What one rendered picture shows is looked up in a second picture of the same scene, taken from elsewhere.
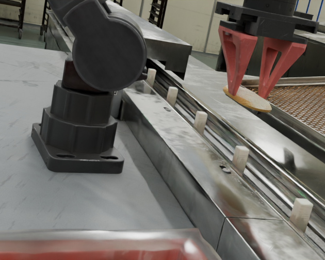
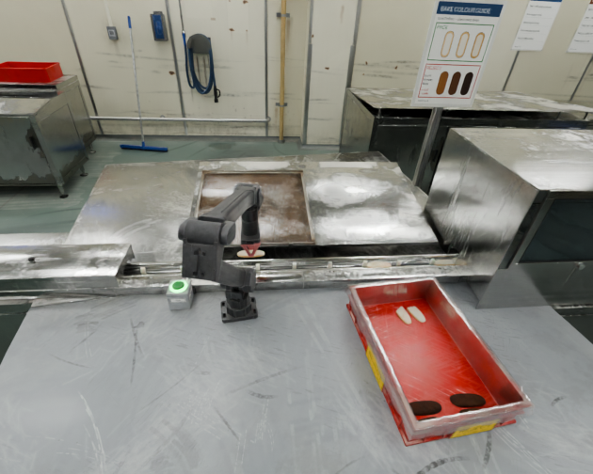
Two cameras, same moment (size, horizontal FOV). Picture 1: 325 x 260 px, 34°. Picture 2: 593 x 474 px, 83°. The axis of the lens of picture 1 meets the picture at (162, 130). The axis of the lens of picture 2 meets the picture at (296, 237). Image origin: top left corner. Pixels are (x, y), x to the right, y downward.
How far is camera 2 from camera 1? 1.08 m
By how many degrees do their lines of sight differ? 71
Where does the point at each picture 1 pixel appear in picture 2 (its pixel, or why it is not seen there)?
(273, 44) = not seen: hidden behind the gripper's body
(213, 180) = (282, 277)
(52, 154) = (254, 314)
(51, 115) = (242, 308)
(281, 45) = not seen: hidden behind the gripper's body
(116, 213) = (282, 304)
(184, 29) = not seen: outside the picture
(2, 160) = (251, 329)
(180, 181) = (273, 285)
